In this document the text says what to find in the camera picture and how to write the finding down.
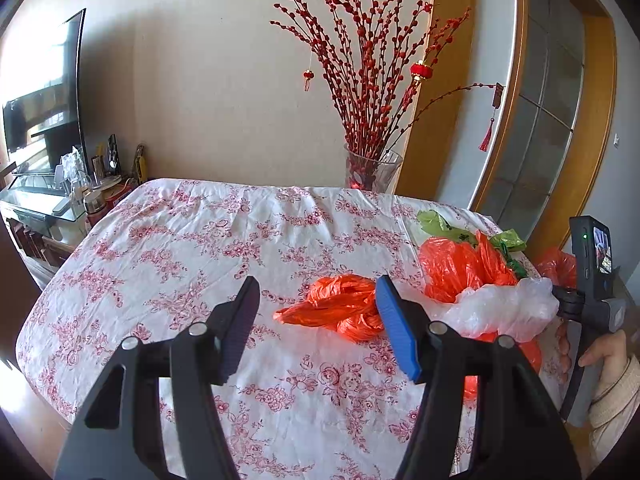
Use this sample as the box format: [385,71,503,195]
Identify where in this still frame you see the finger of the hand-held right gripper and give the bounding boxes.
[551,285,585,322]

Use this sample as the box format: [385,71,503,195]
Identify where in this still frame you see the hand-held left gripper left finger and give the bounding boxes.
[54,275,262,480]

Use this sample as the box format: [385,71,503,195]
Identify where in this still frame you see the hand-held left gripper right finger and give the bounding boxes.
[375,275,584,480]

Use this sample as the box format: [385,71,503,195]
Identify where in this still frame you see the red bin liner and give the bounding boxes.
[536,246,578,291]

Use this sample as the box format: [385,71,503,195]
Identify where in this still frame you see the large clear plastic bag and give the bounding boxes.
[429,276,560,339]

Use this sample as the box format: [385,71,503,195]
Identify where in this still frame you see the light green plastic bag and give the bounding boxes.
[416,209,528,261]

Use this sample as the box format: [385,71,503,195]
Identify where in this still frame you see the person's right forearm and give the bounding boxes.
[587,367,640,466]

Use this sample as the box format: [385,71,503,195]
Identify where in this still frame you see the person's right hand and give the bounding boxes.
[577,329,630,403]

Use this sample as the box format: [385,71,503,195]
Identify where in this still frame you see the red floral tablecloth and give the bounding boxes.
[15,178,576,480]

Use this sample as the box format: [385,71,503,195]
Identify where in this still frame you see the glass vase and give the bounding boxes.
[344,142,403,195]

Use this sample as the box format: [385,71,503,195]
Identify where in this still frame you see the red tin box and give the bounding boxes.
[102,180,135,213]

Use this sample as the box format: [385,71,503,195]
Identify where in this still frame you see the frosted glass door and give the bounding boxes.
[472,0,586,226]

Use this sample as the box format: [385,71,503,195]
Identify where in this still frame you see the steel thermos flask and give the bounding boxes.
[82,191,102,231]

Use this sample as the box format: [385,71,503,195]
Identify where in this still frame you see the yellow black item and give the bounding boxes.
[132,145,149,184]

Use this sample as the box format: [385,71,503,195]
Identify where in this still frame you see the red berry branches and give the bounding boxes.
[270,0,501,161]

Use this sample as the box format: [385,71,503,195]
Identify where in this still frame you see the red tassel hanging ornament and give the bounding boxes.
[479,82,505,152]

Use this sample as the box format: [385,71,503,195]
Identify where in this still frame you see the crumpled clear plastic wrap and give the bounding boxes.
[57,147,89,196]

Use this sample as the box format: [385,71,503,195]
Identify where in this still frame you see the glass television stand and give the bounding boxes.
[0,175,88,286]

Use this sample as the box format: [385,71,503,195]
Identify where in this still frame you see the wooden corner trim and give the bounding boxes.
[395,0,478,196]

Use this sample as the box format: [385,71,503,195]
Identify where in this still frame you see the black television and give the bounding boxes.
[2,9,87,176]

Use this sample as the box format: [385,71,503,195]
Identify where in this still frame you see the wooden door frame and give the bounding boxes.
[472,0,617,256]

